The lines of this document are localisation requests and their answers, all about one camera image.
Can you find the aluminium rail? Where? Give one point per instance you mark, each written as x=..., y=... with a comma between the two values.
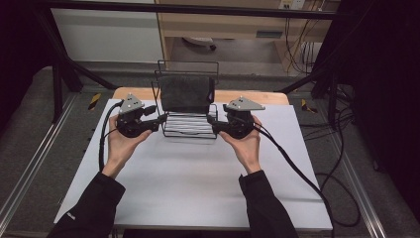
x=361, y=195
x=36, y=162

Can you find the yellow black tape mark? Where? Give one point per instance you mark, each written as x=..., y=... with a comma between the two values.
x=94, y=101
x=308, y=106

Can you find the black metal stand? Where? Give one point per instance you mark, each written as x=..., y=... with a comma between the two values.
x=57, y=89
x=330, y=86

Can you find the white cabinet panel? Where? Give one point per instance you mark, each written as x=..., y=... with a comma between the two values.
x=105, y=36

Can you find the wooden desk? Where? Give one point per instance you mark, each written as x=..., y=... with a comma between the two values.
x=224, y=26

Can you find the white power strip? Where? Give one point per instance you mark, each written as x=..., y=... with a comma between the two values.
x=292, y=4

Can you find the dark grey towel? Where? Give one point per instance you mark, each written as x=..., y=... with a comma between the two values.
x=185, y=94

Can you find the person's left hand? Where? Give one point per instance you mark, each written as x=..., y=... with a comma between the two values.
x=120, y=147

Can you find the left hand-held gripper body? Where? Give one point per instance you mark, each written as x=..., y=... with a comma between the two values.
x=130, y=115

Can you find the white chair base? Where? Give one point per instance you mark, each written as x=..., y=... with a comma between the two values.
x=198, y=41

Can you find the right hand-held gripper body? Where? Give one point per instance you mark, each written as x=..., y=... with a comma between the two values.
x=241, y=119

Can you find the black curtain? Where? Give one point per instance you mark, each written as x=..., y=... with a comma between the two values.
x=383, y=82
x=20, y=49

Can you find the black metal crossbar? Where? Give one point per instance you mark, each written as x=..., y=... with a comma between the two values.
x=185, y=10

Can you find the person's right hand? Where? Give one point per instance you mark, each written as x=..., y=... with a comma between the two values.
x=247, y=150

